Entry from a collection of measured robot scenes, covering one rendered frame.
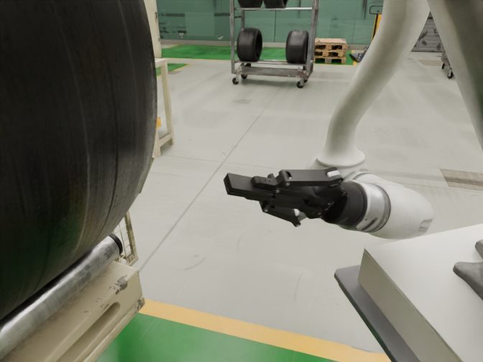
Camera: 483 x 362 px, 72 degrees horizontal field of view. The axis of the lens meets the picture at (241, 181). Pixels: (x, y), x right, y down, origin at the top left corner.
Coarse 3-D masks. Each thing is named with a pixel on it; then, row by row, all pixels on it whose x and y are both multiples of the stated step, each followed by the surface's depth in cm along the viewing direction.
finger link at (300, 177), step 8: (328, 168) 52; (336, 168) 52; (296, 176) 49; (304, 176) 49; (312, 176) 50; (320, 176) 50; (336, 176) 50; (288, 184) 48; (296, 184) 49; (304, 184) 49; (312, 184) 50; (320, 184) 50; (328, 184) 51
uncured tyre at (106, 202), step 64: (0, 0) 18; (64, 0) 21; (128, 0) 26; (0, 64) 18; (64, 64) 22; (128, 64) 27; (0, 128) 19; (64, 128) 23; (128, 128) 29; (0, 192) 20; (64, 192) 25; (128, 192) 34; (0, 256) 22; (64, 256) 31
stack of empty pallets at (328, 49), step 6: (330, 42) 769; (336, 42) 770; (342, 42) 768; (318, 48) 794; (324, 48) 795; (330, 48) 770; (336, 48) 792; (342, 48) 765; (318, 54) 829; (324, 54) 778; (330, 54) 808; (336, 54) 814; (342, 54) 764; (330, 60) 780; (342, 60) 775
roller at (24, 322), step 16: (112, 240) 49; (96, 256) 46; (112, 256) 49; (64, 272) 43; (80, 272) 44; (96, 272) 46; (48, 288) 41; (64, 288) 42; (80, 288) 44; (32, 304) 39; (48, 304) 40; (0, 320) 36; (16, 320) 37; (32, 320) 38; (0, 336) 35; (16, 336) 37; (0, 352) 35
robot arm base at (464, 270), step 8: (480, 240) 71; (480, 248) 70; (456, 264) 67; (464, 264) 67; (472, 264) 66; (480, 264) 66; (456, 272) 66; (464, 272) 65; (472, 272) 64; (480, 272) 64; (464, 280) 65; (472, 280) 63; (480, 280) 62; (472, 288) 63; (480, 288) 62; (480, 296) 62
